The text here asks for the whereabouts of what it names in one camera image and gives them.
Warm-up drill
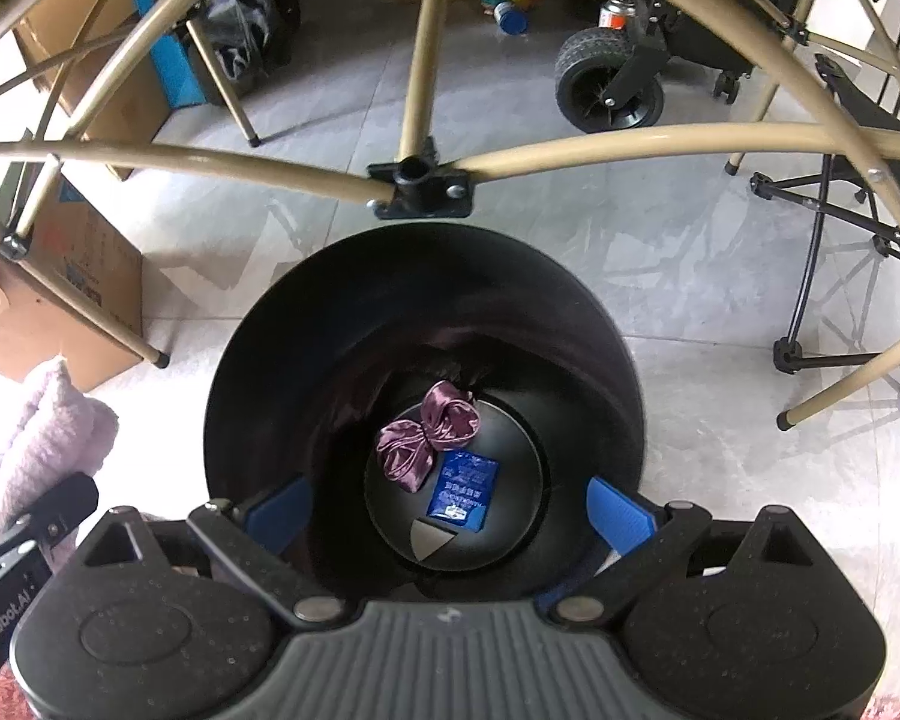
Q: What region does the purple satin cloth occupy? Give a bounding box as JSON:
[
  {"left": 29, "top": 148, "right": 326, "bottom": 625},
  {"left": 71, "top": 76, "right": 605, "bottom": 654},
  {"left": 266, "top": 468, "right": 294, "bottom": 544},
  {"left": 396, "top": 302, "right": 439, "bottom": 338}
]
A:
[{"left": 375, "top": 380, "right": 481, "bottom": 494}]

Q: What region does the black round trash bin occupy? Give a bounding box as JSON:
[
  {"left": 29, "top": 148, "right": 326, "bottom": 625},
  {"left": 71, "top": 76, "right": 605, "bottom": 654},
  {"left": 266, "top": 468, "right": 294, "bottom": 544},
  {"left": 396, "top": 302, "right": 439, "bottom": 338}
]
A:
[{"left": 203, "top": 223, "right": 645, "bottom": 600}]

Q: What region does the lavender fluffy cloth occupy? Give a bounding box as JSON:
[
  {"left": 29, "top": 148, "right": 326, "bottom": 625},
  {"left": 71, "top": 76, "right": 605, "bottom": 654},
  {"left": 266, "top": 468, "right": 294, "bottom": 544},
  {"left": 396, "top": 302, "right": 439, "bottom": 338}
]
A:
[{"left": 0, "top": 356, "right": 118, "bottom": 535}]

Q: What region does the blue foil packet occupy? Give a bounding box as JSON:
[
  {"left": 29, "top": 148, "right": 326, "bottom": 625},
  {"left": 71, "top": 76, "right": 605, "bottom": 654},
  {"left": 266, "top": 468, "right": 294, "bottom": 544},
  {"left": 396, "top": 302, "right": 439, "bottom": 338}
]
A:
[{"left": 427, "top": 449, "right": 500, "bottom": 533}]

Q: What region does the cardboard box with green liner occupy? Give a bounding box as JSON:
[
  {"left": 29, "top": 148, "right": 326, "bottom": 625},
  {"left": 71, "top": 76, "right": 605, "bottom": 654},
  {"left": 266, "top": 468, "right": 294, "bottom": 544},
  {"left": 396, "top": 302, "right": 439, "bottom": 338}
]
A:
[{"left": 0, "top": 179, "right": 142, "bottom": 392}]

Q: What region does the black folding camp chair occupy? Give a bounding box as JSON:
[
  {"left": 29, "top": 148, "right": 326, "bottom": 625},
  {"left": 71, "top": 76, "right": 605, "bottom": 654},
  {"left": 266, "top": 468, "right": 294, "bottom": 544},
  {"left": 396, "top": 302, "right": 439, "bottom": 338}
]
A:
[{"left": 749, "top": 50, "right": 900, "bottom": 415}]

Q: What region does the tan folding camping table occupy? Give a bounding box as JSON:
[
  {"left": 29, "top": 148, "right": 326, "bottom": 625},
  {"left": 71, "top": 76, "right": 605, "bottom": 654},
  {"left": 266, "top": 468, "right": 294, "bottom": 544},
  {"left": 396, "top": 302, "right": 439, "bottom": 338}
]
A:
[{"left": 0, "top": 0, "right": 900, "bottom": 433}]

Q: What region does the black utility wagon cart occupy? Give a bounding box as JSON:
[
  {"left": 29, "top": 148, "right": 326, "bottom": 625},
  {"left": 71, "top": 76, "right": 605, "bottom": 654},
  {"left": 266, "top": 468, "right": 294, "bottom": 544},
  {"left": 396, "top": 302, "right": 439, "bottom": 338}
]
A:
[{"left": 554, "top": 0, "right": 798, "bottom": 133}]

